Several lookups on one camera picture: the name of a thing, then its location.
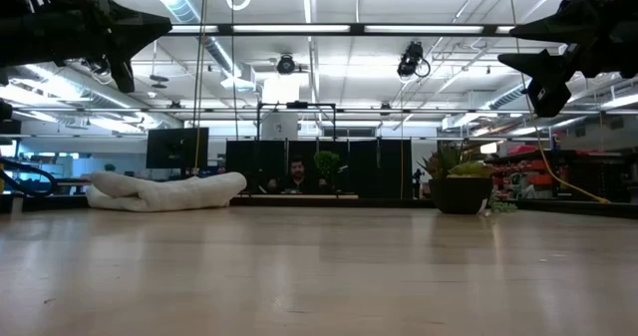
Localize black ceiling camera with cable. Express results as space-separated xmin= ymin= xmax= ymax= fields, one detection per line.
xmin=396 ymin=40 xmax=432 ymax=81

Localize white folded towel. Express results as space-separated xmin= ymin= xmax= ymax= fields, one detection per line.
xmin=82 ymin=170 xmax=248 ymax=213

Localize black partition screens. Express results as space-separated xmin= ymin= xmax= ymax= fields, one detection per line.
xmin=224 ymin=137 xmax=414 ymax=199

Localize yellow hanging cable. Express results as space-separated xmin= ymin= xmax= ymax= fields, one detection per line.
xmin=507 ymin=0 xmax=612 ymax=205
xmin=191 ymin=0 xmax=209 ymax=176

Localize dark curved hose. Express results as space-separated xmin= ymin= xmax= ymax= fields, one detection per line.
xmin=0 ymin=157 xmax=59 ymax=198

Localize black overhead light bar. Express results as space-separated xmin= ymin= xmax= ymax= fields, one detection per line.
xmin=166 ymin=23 xmax=517 ymax=38

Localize black round ceiling fixture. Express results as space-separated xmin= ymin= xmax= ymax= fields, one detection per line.
xmin=276 ymin=54 xmax=298 ymax=76

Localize black background monitor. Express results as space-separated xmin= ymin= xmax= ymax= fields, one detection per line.
xmin=146 ymin=127 xmax=210 ymax=170

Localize potted succulent plant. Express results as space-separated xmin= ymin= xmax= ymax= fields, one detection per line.
xmin=417 ymin=141 xmax=519 ymax=215

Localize green bushy plant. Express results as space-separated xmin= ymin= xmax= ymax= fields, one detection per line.
xmin=313 ymin=150 xmax=345 ymax=180

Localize person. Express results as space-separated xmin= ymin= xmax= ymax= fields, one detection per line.
xmin=266 ymin=156 xmax=320 ymax=195

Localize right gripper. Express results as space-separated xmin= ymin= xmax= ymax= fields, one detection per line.
xmin=496 ymin=0 xmax=638 ymax=82

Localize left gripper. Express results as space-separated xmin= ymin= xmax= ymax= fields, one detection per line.
xmin=30 ymin=0 xmax=174 ymax=72

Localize silver ventilation duct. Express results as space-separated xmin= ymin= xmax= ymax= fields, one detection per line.
xmin=144 ymin=0 xmax=245 ymax=81

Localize shelf with red bins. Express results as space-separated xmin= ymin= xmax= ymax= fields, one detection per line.
xmin=490 ymin=144 xmax=638 ymax=203

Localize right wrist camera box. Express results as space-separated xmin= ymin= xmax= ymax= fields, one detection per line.
xmin=526 ymin=76 xmax=573 ymax=119

